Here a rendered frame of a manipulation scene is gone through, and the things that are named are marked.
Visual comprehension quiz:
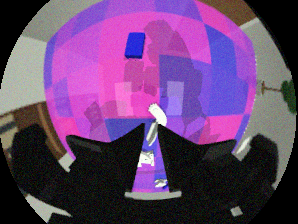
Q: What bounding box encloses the small blue block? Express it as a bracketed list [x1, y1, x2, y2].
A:
[125, 32, 145, 59]

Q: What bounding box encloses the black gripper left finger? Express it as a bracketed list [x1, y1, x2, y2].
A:
[65, 124, 145, 193]

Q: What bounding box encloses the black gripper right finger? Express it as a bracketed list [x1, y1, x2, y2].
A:
[157, 124, 237, 193]

